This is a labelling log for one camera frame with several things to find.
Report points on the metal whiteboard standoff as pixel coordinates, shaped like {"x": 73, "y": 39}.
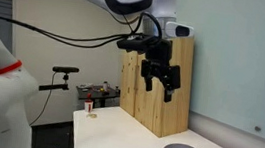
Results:
{"x": 257, "y": 129}

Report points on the tall wooden box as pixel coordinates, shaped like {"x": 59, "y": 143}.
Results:
{"x": 168, "y": 115}

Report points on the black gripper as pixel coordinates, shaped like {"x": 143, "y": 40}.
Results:
{"x": 160, "y": 67}

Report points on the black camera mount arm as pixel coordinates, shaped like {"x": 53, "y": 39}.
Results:
{"x": 53, "y": 87}

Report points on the black stereo camera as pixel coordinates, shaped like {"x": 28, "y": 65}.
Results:
{"x": 66, "y": 69}

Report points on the small white bottle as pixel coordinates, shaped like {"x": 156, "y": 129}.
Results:
{"x": 105, "y": 86}

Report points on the small red-capped bottle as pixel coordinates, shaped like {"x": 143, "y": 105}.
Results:
{"x": 88, "y": 105}

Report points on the glass whiteboard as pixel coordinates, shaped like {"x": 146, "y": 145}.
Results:
{"x": 241, "y": 63}

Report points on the black side table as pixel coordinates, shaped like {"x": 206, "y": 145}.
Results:
{"x": 98, "y": 94}

